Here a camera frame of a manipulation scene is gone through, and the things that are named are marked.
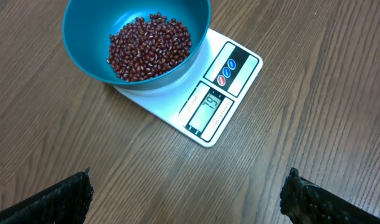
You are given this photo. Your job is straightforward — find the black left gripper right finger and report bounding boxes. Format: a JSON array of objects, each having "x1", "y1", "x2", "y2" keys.
[{"x1": 280, "y1": 167, "x2": 380, "y2": 224}]

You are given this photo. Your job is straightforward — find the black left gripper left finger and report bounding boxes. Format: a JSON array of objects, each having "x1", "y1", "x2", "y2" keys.
[{"x1": 0, "y1": 168, "x2": 93, "y2": 224}]

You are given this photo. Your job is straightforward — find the white digital kitchen scale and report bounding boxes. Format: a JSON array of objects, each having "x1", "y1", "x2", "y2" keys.
[{"x1": 117, "y1": 29, "x2": 263, "y2": 147}]

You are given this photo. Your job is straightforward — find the teal metal bowl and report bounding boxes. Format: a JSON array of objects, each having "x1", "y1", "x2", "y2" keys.
[{"x1": 62, "y1": 0, "x2": 212, "y2": 90}]

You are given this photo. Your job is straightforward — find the red beans in bowl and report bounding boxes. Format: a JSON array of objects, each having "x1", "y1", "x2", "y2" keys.
[{"x1": 107, "y1": 12, "x2": 192, "y2": 82}]

